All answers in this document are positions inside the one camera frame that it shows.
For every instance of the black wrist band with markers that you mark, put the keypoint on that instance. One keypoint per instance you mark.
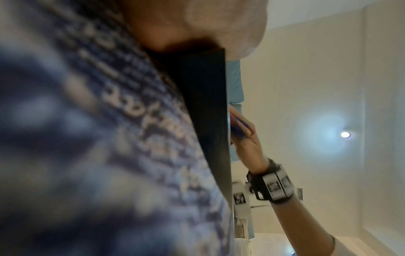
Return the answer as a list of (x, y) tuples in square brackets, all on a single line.
[(272, 182)]

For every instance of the small blue packet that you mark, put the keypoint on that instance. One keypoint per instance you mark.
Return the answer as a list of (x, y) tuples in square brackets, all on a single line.
[(241, 128)]

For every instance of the person's right forearm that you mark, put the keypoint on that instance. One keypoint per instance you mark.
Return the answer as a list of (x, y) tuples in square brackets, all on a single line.
[(300, 225)]

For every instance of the person's left hand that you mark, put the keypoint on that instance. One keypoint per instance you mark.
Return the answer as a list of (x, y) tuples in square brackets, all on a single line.
[(177, 22)]

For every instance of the white wall switch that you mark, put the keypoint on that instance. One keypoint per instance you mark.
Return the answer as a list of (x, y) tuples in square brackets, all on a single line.
[(300, 194)]

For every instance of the black shelf board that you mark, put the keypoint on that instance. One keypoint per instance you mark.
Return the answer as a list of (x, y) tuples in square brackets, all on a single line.
[(208, 105)]

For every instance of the person's right hand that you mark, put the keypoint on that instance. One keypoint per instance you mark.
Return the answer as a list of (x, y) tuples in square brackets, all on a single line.
[(250, 152)]

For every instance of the white box with marker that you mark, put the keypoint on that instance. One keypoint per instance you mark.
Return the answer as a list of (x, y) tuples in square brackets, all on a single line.
[(242, 200)]

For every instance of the round ceiling lamp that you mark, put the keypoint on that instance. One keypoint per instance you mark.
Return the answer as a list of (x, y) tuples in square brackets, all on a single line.
[(345, 134)]

